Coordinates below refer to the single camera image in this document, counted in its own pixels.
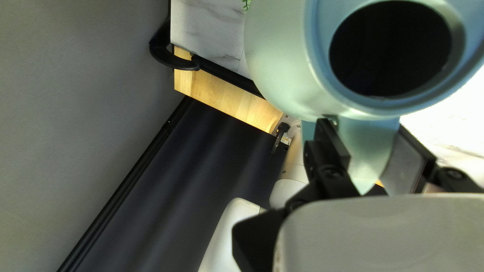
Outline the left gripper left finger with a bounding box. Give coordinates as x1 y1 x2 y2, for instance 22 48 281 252
231 118 360 272

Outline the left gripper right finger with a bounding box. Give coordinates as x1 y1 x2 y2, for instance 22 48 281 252
379 126 484 195

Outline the pale green watering can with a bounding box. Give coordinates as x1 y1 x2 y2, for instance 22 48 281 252
242 0 484 196

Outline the black cable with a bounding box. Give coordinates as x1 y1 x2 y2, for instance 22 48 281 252
148 21 201 72
270 122 291 153

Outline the black frame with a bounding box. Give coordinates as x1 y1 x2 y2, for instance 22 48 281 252
57 19 265 272

